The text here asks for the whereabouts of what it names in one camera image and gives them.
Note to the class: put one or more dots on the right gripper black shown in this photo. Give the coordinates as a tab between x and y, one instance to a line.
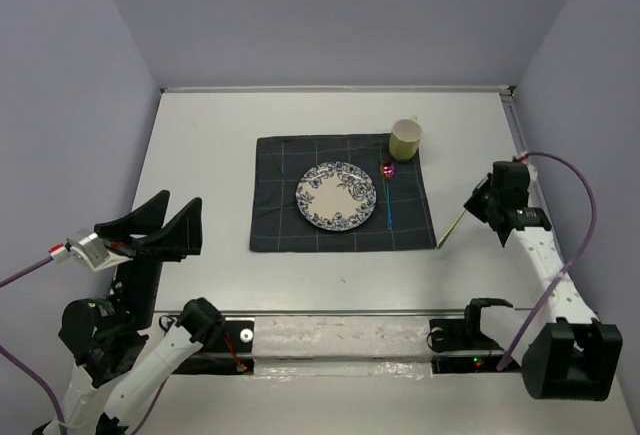
473	204

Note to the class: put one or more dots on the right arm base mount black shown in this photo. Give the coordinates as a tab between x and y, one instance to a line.
458	344

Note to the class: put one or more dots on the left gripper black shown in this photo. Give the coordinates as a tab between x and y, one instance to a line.
180	235

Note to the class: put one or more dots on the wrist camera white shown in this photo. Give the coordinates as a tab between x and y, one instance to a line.
524	159
92	250

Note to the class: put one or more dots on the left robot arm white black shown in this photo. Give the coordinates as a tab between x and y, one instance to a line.
110	379

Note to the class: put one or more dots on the blue floral ceramic plate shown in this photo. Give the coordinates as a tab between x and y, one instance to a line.
336	196

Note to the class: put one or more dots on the iridescent spoon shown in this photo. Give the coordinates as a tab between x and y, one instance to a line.
387	169

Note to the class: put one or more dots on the iridescent fork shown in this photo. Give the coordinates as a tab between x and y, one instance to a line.
450	230

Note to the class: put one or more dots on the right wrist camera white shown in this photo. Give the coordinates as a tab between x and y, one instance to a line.
524	159

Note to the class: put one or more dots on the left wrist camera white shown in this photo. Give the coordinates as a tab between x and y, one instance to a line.
92	250

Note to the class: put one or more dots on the pale yellow mug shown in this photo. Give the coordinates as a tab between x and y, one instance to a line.
405	137

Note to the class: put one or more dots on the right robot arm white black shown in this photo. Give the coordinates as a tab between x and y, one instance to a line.
562	348

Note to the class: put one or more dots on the dark grey checked cloth placemat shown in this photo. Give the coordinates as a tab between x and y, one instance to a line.
278	226

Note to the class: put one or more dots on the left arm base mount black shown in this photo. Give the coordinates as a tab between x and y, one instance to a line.
230	355

